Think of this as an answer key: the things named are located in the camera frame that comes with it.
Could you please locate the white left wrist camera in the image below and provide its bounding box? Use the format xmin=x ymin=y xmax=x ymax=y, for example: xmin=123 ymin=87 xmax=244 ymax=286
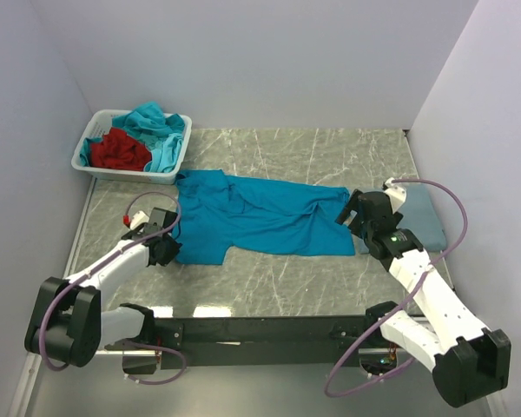
xmin=122 ymin=210 xmax=149 ymax=230

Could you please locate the folded grey-blue t shirt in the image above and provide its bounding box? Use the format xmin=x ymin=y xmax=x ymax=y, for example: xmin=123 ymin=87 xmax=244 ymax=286
xmin=361 ymin=185 xmax=446 ymax=261

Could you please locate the white plastic laundry basket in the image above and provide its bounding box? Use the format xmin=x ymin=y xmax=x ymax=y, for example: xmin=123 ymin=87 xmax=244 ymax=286
xmin=71 ymin=109 xmax=193 ymax=185

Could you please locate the light aqua t shirt in basket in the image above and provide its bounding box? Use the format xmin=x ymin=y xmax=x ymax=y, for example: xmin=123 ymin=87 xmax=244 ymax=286
xmin=143 ymin=133 xmax=183 ymax=174

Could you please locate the aluminium frame rail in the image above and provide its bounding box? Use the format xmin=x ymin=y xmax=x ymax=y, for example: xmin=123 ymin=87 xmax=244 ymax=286
xmin=6 ymin=179 xmax=97 ymax=416

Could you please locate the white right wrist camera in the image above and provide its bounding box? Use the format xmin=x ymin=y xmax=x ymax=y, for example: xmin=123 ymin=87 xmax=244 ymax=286
xmin=382 ymin=177 xmax=407 ymax=214

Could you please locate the red t shirt in basket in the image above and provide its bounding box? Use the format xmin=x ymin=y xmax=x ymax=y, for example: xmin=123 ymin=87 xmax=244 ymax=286
xmin=88 ymin=128 xmax=152 ymax=171

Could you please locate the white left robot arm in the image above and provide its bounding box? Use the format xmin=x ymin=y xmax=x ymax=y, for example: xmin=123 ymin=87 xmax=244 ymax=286
xmin=24 ymin=208 xmax=181 ymax=372

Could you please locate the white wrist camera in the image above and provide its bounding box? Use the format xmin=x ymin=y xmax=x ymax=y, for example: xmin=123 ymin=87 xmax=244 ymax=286
xmin=122 ymin=210 xmax=149 ymax=230
xmin=382 ymin=177 xmax=407 ymax=214

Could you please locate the teal t shirt in basket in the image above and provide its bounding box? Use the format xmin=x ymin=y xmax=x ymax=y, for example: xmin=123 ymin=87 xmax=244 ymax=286
xmin=79 ymin=102 xmax=185 ymax=167

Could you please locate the black base crossbar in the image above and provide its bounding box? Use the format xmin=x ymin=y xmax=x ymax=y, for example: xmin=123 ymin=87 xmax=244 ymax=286
xmin=144 ymin=315 xmax=375 ymax=367

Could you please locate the bright blue t shirt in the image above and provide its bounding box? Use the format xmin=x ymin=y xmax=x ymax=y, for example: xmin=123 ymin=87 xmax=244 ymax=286
xmin=175 ymin=169 xmax=355 ymax=265

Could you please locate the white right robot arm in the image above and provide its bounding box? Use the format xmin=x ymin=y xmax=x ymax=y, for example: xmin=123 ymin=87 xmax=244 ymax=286
xmin=336 ymin=182 xmax=511 ymax=407

